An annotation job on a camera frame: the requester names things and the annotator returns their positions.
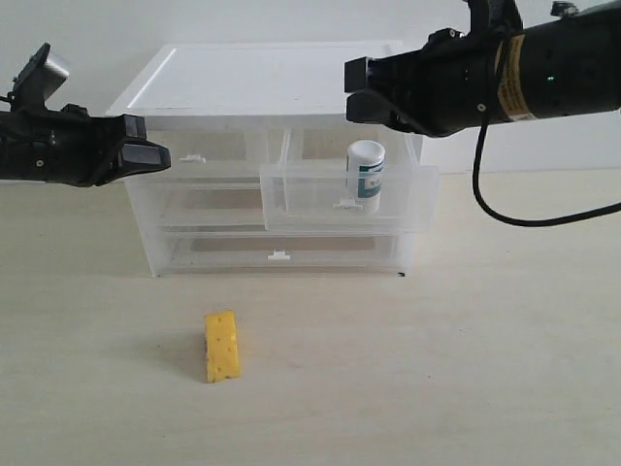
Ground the yellow cheese wedge toy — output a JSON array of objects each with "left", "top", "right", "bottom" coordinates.
[{"left": 204, "top": 310, "right": 242, "bottom": 383}]

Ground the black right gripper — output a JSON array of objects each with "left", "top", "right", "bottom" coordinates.
[{"left": 343, "top": 1, "right": 514, "bottom": 138}]

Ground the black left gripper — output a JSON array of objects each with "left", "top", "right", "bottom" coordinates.
[{"left": 1, "top": 105, "right": 172, "bottom": 187}]

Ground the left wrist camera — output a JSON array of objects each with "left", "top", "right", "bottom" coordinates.
[{"left": 8, "top": 43, "right": 70, "bottom": 112}]

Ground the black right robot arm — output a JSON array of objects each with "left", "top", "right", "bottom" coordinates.
[{"left": 343, "top": 1, "right": 620, "bottom": 138}]

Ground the white plastic drawer cabinet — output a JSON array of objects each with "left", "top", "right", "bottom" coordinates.
[{"left": 104, "top": 39, "right": 428, "bottom": 280}]

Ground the clear plastic container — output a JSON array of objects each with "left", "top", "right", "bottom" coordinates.
[
  {"left": 143, "top": 228, "right": 414, "bottom": 276},
  {"left": 128, "top": 183, "right": 264, "bottom": 229}
]

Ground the white pill bottle blue label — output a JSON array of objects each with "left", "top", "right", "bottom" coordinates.
[{"left": 346, "top": 140, "right": 385, "bottom": 215}]

